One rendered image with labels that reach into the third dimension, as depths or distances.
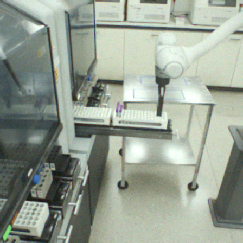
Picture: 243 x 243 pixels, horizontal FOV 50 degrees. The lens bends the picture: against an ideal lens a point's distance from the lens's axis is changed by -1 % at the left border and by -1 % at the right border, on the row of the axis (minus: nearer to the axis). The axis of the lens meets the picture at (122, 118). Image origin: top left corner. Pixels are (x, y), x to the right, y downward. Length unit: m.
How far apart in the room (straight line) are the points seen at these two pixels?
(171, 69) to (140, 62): 2.67
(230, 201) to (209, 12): 2.44
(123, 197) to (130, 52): 2.17
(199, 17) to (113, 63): 1.28
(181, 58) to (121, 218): 1.30
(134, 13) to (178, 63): 2.56
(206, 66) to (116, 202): 2.42
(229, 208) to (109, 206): 0.86
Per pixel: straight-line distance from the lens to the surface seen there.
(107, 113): 1.49
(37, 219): 0.98
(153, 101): 1.72
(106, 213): 2.06
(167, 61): 1.11
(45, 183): 1.07
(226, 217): 2.10
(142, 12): 3.61
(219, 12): 3.71
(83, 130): 1.49
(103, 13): 3.65
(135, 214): 2.06
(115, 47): 3.73
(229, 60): 3.90
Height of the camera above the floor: 1.61
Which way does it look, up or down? 31 degrees down
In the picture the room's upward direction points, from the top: 1 degrees clockwise
